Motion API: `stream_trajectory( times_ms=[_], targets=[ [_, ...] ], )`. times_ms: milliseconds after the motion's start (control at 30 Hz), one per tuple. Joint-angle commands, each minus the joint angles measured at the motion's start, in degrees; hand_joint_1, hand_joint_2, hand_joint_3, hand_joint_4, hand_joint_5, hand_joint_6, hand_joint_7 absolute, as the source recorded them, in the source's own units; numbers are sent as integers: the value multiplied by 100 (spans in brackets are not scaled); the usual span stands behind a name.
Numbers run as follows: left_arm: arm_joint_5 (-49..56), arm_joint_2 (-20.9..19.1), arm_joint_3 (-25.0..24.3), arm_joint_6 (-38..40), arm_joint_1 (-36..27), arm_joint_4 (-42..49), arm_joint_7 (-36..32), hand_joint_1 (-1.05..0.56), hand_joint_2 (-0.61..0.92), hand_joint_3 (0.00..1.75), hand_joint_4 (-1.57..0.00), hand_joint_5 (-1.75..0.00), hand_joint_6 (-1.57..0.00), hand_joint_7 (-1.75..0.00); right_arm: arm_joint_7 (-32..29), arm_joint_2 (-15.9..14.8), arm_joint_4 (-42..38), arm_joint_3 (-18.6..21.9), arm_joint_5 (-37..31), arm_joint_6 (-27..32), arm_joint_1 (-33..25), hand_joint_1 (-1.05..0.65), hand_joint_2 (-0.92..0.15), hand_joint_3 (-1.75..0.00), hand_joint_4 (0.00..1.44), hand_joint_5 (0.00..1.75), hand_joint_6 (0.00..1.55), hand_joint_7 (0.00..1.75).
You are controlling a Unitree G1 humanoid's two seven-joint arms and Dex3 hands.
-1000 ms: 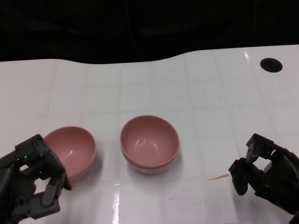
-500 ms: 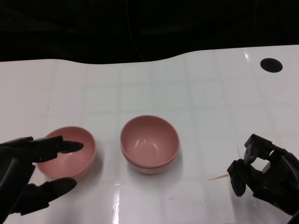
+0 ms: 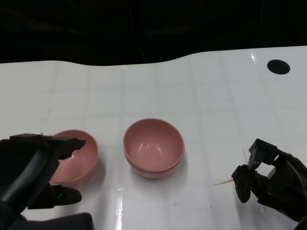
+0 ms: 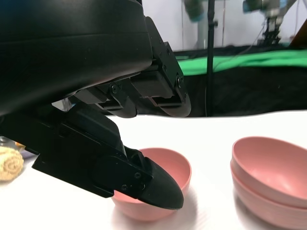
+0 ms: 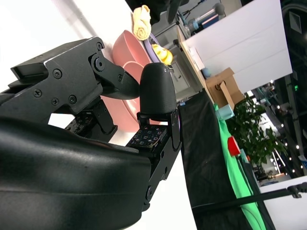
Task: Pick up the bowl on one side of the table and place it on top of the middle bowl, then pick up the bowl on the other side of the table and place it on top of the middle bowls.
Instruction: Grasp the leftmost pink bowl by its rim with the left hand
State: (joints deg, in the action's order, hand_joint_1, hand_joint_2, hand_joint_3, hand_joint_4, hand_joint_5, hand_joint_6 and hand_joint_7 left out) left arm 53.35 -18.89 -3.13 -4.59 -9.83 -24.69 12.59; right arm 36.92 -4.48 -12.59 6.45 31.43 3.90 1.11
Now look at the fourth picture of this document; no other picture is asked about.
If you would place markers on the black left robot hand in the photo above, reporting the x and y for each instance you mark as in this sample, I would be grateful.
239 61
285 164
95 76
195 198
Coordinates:
60 60

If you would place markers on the pink plastic bowl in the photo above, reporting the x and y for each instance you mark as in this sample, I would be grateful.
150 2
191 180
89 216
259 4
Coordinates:
271 172
259 210
172 165

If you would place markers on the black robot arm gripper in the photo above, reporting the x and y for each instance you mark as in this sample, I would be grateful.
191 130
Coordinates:
272 31

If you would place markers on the rolled beige towel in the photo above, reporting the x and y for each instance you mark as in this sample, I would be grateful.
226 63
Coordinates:
10 165

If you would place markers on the black tripod pole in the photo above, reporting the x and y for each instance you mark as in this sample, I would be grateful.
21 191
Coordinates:
210 72

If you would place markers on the green backdrop cloth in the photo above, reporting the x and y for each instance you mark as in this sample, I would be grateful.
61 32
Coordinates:
251 60

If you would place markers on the black backdrop cloth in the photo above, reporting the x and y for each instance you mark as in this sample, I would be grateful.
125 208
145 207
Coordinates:
251 95

